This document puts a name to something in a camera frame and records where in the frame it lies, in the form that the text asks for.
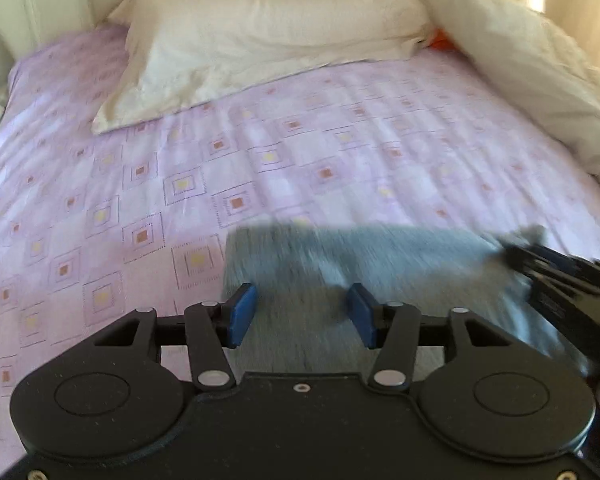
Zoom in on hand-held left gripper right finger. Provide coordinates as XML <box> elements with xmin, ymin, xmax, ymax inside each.
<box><xmin>346</xmin><ymin>282</ymin><xmax>512</xmax><ymax>392</ymax></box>

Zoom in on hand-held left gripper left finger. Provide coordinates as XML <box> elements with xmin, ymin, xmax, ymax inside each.
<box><xmin>94</xmin><ymin>282</ymin><xmax>259</xmax><ymax>392</ymax></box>

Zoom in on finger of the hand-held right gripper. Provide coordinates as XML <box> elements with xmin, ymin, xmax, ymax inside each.
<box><xmin>500</xmin><ymin>244</ymin><xmax>600</xmax><ymax>293</ymax></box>
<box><xmin>525</xmin><ymin>276</ymin><xmax>600</xmax><ymax>336</ymax></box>

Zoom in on grey pants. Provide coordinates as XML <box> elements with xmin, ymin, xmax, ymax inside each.
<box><xmin>221</xmin><ymin>222</ymin><xmax>593</xmax><ymax>386</ymax></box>

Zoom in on purple patterned bed sheet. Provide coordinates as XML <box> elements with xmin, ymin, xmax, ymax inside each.
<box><xmin>0</xmin><ymin>25</ymin><xmax>600</xmax><ymax>476</ymax></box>

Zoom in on cream duvet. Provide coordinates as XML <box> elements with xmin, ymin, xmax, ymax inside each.
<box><xmin>380</xmin><ymin>0</ymin><xmax>600</xmax><ymax>191</ymax></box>

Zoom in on orange cloth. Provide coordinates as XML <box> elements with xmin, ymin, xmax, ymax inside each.
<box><xmin>426</xmin><ymin>27</ymin><xmax>456</xmax><ymax>51</ymax></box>

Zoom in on cream curtain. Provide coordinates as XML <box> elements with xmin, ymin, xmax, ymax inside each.
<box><xmin>505</xmin><ymin>0</ymin><xmax>600</xmax><ymax>76</ymax></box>

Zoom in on cream pillow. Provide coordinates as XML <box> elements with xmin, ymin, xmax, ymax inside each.
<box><xmin>91</xmin><ymin>0</ymin><xmax>433</xmax><ymax>136</ymax></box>

